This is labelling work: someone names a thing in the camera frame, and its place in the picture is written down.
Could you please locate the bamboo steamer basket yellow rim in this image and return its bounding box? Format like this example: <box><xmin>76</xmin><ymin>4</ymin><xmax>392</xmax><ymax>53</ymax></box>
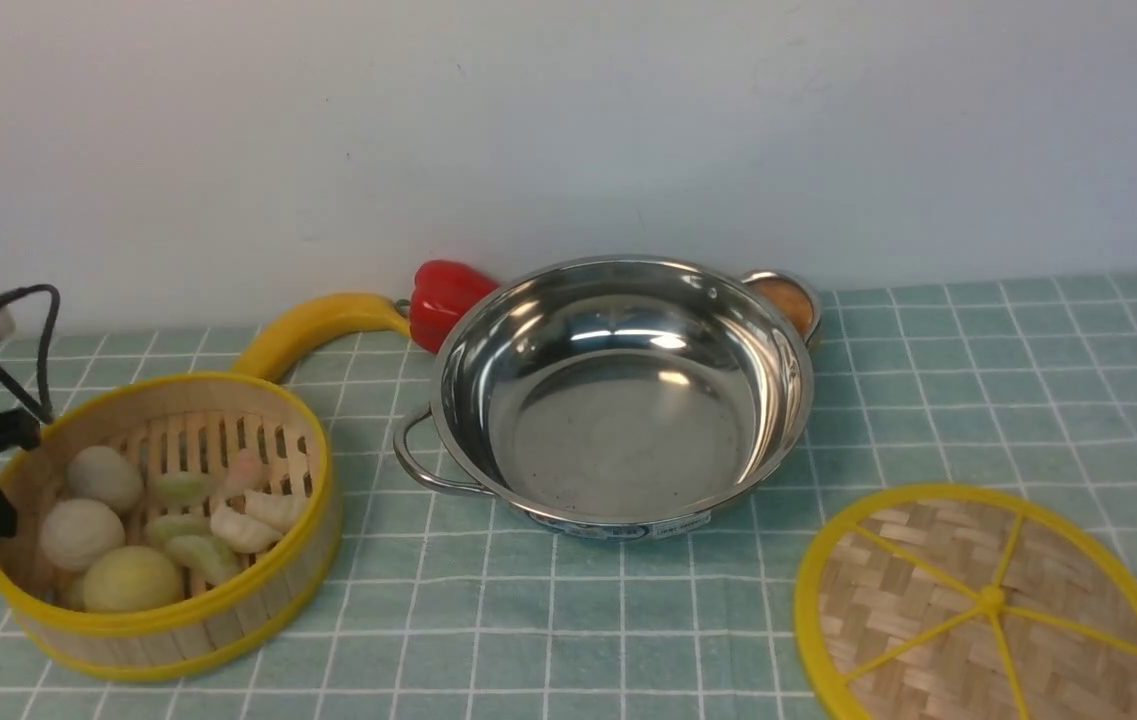
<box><xmin>0</xmin><ymin>372</ymin><xmax>345</xmax><ymax>682</ymax></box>

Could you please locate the woven bamboo steamer lid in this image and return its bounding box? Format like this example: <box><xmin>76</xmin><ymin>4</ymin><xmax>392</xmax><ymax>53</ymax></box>
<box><xmin>792</xmin><ymin>485</ymin><xmax>1137</xmax><ymax>719</ymax></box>

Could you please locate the stainless steel pot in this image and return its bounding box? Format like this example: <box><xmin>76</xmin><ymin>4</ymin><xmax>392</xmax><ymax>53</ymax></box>
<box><xmin>393</xmin><ymin>255</ymin><xmax>823</xmax><ymax>543</ymax></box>

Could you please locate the orange fruit behind pot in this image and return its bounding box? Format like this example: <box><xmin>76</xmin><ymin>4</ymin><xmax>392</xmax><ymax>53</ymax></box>
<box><xmin>752</xmin><ymin>278</ymin><xmax>818</xmax><ymax>340</ymax></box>

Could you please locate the white round bun lower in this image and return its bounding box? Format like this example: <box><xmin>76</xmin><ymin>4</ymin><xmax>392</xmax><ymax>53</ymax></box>
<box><xmin>38</xmin><ymin>498</ymin><xmax>126</xmax><ymax>573</ymax></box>

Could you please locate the white round bun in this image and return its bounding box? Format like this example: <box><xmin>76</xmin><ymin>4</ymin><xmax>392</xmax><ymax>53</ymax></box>
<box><xmin>65</xmin><ymin>445</ymin><xmax>146</xmax><ymax>515</ymax></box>
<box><xmin>38</xmin><ymin>498</ymin><xmax>126</xmax><ymax>573</ymax></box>

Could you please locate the white round bun upper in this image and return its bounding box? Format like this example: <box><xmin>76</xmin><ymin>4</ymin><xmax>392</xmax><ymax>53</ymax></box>
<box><xmin>65</xmin><ymin>445</ymin><xmax>146</xmax><ymax>515</ymax></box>

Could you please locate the pale yellow round bun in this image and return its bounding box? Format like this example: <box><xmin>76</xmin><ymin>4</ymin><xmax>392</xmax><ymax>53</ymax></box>
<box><xmin>83</xmin><ymin>544</ymin><xmax>185</xmax><ymax>614</ymax></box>

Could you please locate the green dumpling middle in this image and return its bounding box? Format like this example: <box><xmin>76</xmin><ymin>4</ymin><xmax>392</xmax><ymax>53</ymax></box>
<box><xmin>143</xmin><ymin>514</ymin><xmax>211</xmax><ymax>551</ymax></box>

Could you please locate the green dumpling upper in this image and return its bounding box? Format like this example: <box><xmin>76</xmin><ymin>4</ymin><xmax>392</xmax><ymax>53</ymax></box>
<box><xmin>149</xmin><ymin>471</ymin><xmax>219</xmax><ymax>508</ymax></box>

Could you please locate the white dumpling left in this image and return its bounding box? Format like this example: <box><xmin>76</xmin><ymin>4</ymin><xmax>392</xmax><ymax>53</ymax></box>
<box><xmin>210</xmin><ymin>505</ymin><xmax>283</xmax><ymax>555</ymax></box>

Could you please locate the white dumpling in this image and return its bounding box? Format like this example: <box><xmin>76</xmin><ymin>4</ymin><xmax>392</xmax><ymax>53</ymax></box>
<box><xmin>210</xmin><ymin>505</ymin><xmax>283</xmax><ymax>555</ymax></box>
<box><xmin>243</xmin><ymin>489</ymin><xmax>309</xmax><ymax>533</ymax></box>

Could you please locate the pink shrimp dumpling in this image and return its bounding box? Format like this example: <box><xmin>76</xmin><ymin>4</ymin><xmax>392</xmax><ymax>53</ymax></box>
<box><xmin>219</xmin><ymin>448</ymin><xmax>269</xmax><ymax>498</ymax></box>

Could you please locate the white dumpling right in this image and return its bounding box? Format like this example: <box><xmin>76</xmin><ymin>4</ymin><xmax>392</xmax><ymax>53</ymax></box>
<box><xmin>243</xmin><ymin>489</ymin><xmax>309</xmax><ymax>533</ymax></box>

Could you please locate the yellow banana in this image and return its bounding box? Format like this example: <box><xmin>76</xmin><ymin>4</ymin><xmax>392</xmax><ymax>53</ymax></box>
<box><xmin>231</xmin><ymin>293</ymin><xmax>410</xmax><ymax>382</ymax></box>

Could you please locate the red bell pepper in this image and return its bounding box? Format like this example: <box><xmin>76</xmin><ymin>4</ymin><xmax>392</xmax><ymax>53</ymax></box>
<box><xmin>408</xmin><ymin>260</ymin><xmax>499</xmax><ymax>354</ymax></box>

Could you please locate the green checkered tablecloth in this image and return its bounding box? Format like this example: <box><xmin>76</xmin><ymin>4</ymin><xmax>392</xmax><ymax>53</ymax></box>
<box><xmin>0</xmin><ymin>274</ymin><xmax>1137</xmax><ymax>719</ymax></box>

